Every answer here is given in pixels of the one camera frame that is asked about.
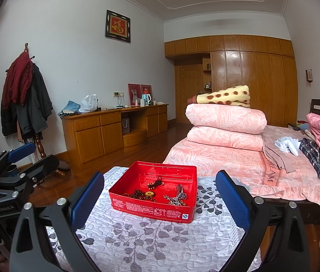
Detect dark coats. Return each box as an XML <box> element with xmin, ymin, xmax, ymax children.
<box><xmin>1</xmin><ymin>62</ymin><xmax>53</xmax><ymax>142</ymax></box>

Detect brown bead bracelet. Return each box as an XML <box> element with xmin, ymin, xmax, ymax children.
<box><xmin>129</xmin><ymin>189</ymin><xmax>149</xmax><ymax>200</ymax></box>

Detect dark bead bracelet with tassel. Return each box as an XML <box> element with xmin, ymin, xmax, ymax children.
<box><xmin>148</xmin><ymin>176</ymin><xmax>163</xmax><ymax>190</ymax></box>

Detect wooden door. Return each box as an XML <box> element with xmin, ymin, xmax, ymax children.
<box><xmin>175</xmin><ymin>64</ymin><xmax>206</xmax><ymax>124</ymax></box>

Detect white leaf-patterned tablecloth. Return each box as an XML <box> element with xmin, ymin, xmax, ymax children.
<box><xmin>46</xmin><ymin>166</ymin><xmax>262</xmax><ymax>272</ymax></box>

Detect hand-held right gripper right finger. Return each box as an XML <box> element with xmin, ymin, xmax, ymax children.
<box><xmin>215</xmin><ymin>170</ymin><xmax>310</xmax><ymax>272</ymax></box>

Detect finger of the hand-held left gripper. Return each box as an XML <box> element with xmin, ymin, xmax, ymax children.
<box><xmin>0</xmin><ymin>142</ymin><xmax>37</xmax><ymax>174</ymax></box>
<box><xmin>17</xmin><ymin>154</ymin><xmax>61</xmax><ymax>188</ymax></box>

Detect framed red calligraphy picture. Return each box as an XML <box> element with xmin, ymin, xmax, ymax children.
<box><xmin>105</xmin><ymin>9</ymin><xmax>131</xmax><ymax>44</ymax></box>

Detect wooden coat rack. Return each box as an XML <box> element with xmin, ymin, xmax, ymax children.
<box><xmin>24</xmin><ymin>42</ymin><xmax>67</xmax><ymax>176</ymax></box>

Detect silver chain necklace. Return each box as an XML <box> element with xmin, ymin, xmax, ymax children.
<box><xmin>164</xmin><ymin>184</ymin><xmax>189</xmax><ymax>202</ymax></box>

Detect yellow brown-spotted blanket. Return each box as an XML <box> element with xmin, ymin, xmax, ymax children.
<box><xmin>197</xmin><ymin>85</ymin><xmax>251</xmax><ymax>108</ymax></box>

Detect white cloth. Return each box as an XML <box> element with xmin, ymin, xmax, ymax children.
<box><xmin>275</xmin><ymin>136</ymin><xmax>300</xmax><ymax>156</ymax></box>

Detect pink bedspread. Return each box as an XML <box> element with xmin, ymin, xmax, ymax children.
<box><xmin>163</xmin><ymin>125</ymin><xmax>320</xmax><ymax>206</ymax></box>

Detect blue cloth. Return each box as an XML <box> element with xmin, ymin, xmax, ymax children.
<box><xmin>58</xmin><ymin>100</ymin><xmax>81</xmax><ymax>117</ymax></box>

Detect red tin box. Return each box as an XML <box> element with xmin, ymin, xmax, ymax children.
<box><xmin>109</xmin><ymin>161</ymin><xmax>198</xmax><ymax>224</ymax></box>

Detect wooden sideboard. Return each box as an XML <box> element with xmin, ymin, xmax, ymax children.
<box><xmin>61</xmin><ymin>104</ymin><xmax>169</xmax><ymax>164</ymax></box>

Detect white plastic bag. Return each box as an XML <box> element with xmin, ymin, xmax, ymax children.
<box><xmin>78</xmin><ymin>94</ymin><xmax>98</xmax><ymax>113</ymax></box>

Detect dark red scarf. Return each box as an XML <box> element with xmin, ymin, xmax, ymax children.
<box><xmin>2</xmin><ymin>52</ymin><xmax>34</xmax><ymax>109</ymax></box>

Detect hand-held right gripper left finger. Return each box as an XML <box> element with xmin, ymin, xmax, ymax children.
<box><xmin>10</xmin><ymin>171</ymin><xmax>105</xmax><ymax>272</ymax></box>

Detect folded pink quilt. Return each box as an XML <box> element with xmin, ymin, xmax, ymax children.
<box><xmin>187</xmin><ymin>126</ymin><xmax>264</xmax><ymax>151</ymax></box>
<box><xmin>185</xmin><ymin>103</ymin><xmax>267</xmax><ymax>134</ymax></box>

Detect taupe cloth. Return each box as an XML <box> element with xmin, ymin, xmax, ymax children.
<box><xmin>263</xmin><ymin>140</ymin><xmax>293</xmax><ymax>173</ymax></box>

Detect red picture frame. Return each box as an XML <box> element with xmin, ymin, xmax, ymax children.
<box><xmin>140</xmin><ymin>84</ymin><xmax>152</xmax><ymax>100</ymax></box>
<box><xmin>128</xmin><ymin>83</ymin><xmax>141</xmax><ymax>106</ymax></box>

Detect wooden wardrobe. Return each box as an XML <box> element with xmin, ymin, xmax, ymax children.
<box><xmin>164</xmin><ymin>34</ymin><xmax>299</xmax><ymax>128</ymax></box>

